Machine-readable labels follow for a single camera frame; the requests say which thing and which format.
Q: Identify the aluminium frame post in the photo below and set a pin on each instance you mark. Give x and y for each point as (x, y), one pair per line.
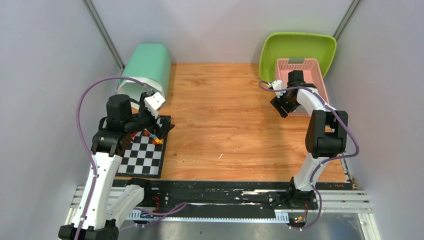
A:
(92, 11)
(351, 10)

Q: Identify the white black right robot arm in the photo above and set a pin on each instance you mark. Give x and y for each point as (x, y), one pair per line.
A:
(325, 137)

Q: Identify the left aluminium frame post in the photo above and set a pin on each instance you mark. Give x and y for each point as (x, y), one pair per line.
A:
(92, 11)

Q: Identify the right aluminium frame post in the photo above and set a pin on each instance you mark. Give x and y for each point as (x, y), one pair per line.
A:
(351, 10)

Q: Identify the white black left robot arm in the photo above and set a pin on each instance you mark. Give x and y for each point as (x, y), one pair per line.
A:
(125, 117)

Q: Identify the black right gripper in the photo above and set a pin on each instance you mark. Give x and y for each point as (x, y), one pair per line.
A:
(278, 103)

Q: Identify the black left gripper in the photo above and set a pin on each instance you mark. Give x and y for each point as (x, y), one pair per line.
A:
(161, 130)

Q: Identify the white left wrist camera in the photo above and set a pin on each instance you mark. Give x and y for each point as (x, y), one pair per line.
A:
(154, 103)

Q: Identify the red white toy block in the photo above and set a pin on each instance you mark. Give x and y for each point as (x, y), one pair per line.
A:
(134, 135)

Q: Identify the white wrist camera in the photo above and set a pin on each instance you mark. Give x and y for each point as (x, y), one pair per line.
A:
(154, 103)
(278, 87)

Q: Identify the large lime green tub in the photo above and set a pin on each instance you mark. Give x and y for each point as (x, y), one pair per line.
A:
(296, 45)

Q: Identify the black white checkerboard mat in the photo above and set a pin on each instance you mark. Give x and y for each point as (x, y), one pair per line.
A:
(142, 159)

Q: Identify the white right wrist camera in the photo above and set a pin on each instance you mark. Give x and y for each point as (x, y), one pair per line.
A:
(278, 87)

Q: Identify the blue yellow toy car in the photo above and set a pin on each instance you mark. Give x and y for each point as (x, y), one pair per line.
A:
(154, 139)

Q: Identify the pink perforated plastic basket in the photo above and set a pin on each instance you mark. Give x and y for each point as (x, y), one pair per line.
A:
(311, 71)

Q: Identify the mint green trash bin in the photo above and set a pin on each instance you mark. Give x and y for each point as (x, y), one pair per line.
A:
(150, 63)

